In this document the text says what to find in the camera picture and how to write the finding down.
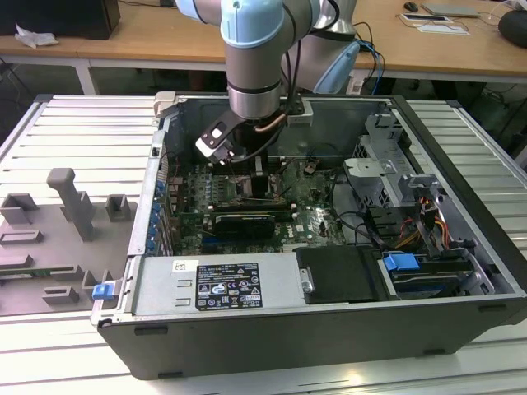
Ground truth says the crumpled white wrapper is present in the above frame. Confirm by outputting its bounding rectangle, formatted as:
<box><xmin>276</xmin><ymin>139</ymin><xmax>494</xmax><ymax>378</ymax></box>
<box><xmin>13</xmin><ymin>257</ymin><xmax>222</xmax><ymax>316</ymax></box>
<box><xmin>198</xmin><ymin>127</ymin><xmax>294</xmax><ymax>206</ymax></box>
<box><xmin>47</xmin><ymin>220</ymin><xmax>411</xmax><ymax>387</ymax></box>
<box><xmin>14</xmin><ymin>22</ymin><xmax>59</xmax><ymax>49</ymax></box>

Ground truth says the blue case latch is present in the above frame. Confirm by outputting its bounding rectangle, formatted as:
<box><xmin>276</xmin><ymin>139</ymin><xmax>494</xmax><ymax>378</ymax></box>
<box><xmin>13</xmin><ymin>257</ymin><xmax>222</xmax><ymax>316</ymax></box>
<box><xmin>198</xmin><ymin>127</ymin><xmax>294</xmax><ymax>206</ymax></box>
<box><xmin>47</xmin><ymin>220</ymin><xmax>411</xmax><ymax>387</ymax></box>
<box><xmin>92</xmin><ymin>282</ymin><xmax>114</xmax><ymax>301</ymax></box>

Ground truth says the black plastic shroud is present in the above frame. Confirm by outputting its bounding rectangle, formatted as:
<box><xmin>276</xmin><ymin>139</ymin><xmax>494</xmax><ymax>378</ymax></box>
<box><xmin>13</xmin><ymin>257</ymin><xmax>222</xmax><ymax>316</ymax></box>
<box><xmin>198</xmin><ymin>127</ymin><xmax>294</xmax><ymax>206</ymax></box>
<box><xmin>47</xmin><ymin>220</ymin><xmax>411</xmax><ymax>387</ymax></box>
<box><xmin>295</xmin><ymin>244</ymin><xmax>389</xmax><ymax>306</ymax></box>

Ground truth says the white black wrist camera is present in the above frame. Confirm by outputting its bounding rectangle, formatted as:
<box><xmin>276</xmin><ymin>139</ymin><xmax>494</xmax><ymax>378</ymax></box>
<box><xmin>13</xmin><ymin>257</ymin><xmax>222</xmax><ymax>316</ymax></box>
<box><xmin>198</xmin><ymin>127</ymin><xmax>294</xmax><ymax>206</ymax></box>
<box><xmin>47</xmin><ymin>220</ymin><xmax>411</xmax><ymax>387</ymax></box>
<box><xmin>194</xmin><ymin>118</ymin><xmax>242</xmax><ymax>166</ymax></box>

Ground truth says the grey parts rack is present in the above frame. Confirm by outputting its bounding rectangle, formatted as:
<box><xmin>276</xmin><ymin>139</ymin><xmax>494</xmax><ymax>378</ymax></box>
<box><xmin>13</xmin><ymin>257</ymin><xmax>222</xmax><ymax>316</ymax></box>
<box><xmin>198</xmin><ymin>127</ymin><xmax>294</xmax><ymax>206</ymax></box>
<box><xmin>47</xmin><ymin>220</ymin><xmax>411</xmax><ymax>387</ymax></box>
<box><xmin>0</xmin><ymin>167</ymin><xmax>139</xmax><ymax>318</ymax></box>

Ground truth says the silver power supply unit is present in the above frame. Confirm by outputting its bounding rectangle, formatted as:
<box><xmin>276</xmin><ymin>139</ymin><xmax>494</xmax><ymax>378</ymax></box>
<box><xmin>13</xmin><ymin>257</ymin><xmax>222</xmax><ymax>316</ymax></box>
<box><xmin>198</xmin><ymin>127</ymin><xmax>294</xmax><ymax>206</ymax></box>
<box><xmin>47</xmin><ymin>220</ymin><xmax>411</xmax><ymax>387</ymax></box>
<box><xmin>131</xmin><ymin>253</ymin><xmax>309</xmax><ymax>314</ymax></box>

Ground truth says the white flat device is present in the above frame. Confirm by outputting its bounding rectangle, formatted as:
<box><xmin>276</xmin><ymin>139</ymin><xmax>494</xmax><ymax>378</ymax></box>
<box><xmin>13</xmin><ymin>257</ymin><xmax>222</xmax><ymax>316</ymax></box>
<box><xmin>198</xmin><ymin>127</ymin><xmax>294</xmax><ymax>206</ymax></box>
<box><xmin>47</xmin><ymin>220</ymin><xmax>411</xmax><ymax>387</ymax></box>
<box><xmin>396</xmin><ymin>12</ymin><xmax>452</xmax><ymax>24</ymax></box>

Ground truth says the black graphics card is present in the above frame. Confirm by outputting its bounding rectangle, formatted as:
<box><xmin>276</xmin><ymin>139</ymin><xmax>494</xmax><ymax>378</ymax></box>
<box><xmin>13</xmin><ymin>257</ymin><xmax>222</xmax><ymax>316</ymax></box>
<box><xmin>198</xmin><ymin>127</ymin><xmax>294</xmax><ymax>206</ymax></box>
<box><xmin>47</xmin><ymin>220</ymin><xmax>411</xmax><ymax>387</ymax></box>
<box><xmin>212</xmin><ymin>212</ymin><xmax>276</xmax><ymax>241</ymax></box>

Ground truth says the green RAM stick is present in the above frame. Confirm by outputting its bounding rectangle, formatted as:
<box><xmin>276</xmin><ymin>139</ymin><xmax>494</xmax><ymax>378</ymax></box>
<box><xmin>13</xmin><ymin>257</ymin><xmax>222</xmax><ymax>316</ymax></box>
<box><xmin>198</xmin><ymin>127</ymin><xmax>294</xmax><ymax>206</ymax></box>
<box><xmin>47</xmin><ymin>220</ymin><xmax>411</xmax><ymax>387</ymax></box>
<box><xmin>0</xmin><ymin>267</ymin><xmax>77</xmax><ymax>277</ymax></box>

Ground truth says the blue cable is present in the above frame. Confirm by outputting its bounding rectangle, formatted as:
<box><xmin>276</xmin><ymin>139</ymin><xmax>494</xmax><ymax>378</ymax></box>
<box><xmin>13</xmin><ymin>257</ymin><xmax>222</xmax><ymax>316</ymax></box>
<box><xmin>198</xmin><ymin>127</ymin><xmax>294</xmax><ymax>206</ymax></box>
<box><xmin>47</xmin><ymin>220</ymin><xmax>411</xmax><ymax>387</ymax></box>
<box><xmin>357</xmin><ymin>37</ymin><xmax>387</xmax><ymax>86</ymax></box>

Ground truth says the CPU socket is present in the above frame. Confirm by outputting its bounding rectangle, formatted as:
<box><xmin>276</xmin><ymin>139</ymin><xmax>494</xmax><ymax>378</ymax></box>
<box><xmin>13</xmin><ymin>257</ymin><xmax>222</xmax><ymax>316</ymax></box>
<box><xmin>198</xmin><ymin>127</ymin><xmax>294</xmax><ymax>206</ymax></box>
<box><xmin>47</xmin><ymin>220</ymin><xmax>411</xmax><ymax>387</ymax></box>
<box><xmin>230</xmin><ymin>174</ymin><xmax>285</xmax><ymax>203</ymax></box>

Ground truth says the hard disk in blue carrier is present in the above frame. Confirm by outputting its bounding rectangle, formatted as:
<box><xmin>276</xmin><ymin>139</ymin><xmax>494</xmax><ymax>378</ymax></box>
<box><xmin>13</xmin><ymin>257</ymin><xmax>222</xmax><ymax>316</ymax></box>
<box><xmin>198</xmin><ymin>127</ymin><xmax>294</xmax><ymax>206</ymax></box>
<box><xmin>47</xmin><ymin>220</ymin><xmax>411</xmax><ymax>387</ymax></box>
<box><xmin>380</xmin><ymin>253</ymin><xmax>478</xmax><ymax>300</ymax></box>

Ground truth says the white paper sheet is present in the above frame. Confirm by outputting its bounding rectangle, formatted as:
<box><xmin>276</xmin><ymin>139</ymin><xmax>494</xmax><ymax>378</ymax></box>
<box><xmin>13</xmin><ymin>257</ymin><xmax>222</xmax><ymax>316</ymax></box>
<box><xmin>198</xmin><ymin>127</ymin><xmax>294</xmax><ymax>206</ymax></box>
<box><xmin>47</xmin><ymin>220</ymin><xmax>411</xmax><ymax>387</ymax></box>
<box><xmin>414</xmin><ymin>21</ymin><xmax>471</xmax><ymax>36</ymax></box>

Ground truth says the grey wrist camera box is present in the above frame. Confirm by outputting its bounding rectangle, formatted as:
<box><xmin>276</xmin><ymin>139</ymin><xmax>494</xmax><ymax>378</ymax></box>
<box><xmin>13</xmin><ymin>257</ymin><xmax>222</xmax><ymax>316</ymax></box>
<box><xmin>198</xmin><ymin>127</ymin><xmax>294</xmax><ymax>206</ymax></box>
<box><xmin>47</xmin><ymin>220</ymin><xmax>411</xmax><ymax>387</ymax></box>
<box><xmin>287</xmin><ymin>98</ymin><xmax>314</xmax><ymax>128</ymax></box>

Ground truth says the dark grey PC case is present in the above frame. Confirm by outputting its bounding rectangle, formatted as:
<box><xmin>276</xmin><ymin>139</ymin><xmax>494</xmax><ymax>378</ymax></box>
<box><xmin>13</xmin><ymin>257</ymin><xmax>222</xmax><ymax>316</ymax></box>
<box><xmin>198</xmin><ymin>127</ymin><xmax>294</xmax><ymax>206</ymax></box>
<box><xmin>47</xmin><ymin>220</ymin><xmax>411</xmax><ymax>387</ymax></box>
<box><xmin>89</xmin><ymin>91</ymin><xmax>527</xmax><ymax>382</ymax></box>

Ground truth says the round black speaker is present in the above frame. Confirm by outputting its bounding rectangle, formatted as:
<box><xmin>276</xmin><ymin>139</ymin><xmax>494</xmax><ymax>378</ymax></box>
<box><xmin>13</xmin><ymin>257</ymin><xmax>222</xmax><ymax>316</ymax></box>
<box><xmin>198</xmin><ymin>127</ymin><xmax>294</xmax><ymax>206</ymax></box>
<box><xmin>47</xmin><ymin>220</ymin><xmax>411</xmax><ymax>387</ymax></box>
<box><xmin>497</xmin><ymin>7</ymin><xmax>527</xmax><ymax>49</ymax></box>

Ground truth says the coloured power wire bundle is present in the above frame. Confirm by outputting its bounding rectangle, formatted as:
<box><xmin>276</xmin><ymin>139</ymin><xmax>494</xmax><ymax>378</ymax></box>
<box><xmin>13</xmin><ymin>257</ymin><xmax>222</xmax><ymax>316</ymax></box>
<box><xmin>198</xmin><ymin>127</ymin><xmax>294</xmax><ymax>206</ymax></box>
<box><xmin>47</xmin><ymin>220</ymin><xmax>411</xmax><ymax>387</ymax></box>
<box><xmin>393</xmin><ymin>197</ymin><xmax>452</xmax><ymax>250</ymax></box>

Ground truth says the green motherboard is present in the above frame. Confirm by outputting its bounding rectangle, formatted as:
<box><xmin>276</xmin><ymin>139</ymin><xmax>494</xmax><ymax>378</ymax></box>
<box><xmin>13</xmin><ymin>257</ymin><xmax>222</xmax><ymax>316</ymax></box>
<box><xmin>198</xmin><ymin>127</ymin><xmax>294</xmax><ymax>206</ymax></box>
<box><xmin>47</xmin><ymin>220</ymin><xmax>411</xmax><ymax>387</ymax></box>
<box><xmin>164</xmin><ymin>156</ymin><xmax>347</xmax><ymax>254</ymax></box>

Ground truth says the silver drive cage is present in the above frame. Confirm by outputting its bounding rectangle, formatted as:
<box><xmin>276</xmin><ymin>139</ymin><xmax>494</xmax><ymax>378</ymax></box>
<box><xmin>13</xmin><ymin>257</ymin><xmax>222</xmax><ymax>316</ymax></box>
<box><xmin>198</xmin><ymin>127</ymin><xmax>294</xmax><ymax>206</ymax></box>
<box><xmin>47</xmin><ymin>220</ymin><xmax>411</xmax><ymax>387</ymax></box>
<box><xmin>342</xmin><ymin>111</ymin><xmax>452</xmax><ymax>209</ymax></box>

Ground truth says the copper coloured cable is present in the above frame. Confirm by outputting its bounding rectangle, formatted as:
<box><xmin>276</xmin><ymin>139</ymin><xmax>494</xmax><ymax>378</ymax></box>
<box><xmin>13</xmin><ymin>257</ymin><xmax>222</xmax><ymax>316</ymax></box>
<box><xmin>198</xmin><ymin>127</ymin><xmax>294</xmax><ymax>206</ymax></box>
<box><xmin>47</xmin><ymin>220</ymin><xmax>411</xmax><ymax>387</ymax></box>
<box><xmin>254</xmin><ymin>114</ymin><xmax>287</xmax><ymax>135</ymax></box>

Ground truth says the wooden desk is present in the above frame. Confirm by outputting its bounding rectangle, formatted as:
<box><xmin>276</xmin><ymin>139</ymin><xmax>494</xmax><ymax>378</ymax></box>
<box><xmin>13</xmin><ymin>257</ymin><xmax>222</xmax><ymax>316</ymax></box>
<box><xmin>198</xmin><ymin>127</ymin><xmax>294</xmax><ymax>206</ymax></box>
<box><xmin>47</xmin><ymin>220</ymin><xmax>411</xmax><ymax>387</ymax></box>
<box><xmin>0</xmin><ymin>0</ymin><xmax>527</xmax><ymax>98</ymax></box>

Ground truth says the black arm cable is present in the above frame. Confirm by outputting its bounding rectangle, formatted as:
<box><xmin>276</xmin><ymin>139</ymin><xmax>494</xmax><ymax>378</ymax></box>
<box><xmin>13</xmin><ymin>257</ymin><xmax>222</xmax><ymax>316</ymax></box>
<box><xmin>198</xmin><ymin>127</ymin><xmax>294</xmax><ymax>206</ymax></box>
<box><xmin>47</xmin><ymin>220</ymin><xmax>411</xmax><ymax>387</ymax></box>
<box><xmin>282</xmin><ymin>0</ymin><xmax>304</xmax><ymax>112</ymax></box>

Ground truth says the grey laptop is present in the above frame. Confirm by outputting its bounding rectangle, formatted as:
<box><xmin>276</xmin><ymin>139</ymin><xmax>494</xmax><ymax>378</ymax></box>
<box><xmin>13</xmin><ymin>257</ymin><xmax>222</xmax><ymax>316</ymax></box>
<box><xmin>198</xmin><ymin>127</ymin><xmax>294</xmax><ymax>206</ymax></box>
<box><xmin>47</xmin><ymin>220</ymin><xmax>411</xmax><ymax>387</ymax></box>
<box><xmin>419</xmin><ymin>1</ymin><xmax>481</xmax><ymax>19</ymax></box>

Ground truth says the black box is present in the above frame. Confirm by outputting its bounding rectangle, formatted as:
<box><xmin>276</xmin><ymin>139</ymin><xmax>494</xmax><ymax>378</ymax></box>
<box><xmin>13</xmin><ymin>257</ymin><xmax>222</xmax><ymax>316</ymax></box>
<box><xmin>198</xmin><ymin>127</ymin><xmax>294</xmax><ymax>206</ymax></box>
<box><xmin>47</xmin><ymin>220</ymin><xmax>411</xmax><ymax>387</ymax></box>
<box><xmin>0</xmin><ymin>0</ymin><xmax>122</xmax><ymax>40</ymax></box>

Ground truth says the grey case latch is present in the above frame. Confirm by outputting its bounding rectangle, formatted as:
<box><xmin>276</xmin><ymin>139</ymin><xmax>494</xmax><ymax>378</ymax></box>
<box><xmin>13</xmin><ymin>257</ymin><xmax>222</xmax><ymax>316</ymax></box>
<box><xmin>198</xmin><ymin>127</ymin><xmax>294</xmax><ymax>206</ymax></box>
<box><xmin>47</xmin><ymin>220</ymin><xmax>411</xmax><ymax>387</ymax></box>
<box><xmin>152</xmin><ymin>92</ymin><xmax>179</xmax><ymax>121</ymax></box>

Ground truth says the black expansion slot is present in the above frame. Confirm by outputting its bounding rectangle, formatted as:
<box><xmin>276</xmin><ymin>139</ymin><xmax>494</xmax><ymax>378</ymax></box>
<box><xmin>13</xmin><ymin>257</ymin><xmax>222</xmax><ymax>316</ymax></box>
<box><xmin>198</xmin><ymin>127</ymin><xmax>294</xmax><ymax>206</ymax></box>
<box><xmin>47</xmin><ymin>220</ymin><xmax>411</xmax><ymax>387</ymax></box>
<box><xmin>208</xmin><ymin>202</ymin><xmax>298</xmax><ymax>212</ymax></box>
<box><xmin>208</xmin><ymin>210</ymin><xmax>299</xmax><ymax>221</ymax></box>

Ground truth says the thin red wire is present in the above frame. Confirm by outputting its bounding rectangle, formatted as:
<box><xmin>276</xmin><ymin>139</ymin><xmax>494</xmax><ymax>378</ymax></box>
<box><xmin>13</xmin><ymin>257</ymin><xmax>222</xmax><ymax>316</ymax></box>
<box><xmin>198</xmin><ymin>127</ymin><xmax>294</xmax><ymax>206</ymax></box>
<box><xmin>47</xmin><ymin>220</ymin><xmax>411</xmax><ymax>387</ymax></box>
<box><xmin>165</xmin><ymin>151</ymin><xmax>183</xmax><ymax>184</ymax></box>

